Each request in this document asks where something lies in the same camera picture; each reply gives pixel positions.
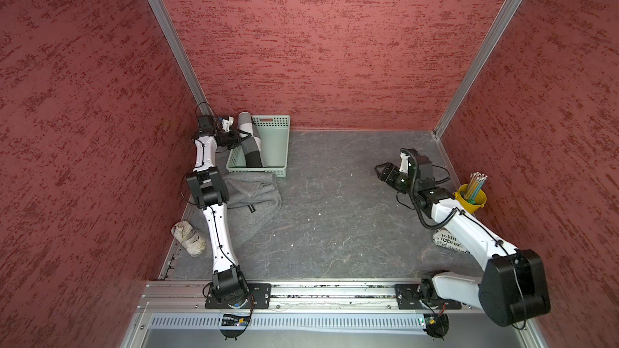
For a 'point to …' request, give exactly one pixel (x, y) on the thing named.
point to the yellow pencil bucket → (479, 201)
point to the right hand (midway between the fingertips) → (378, 174)
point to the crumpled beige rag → (189, 238)
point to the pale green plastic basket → (273, 133)
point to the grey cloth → (253, 198)
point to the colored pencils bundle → (475, 184)
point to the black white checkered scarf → (250, 140)
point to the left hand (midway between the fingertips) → (250, 137)
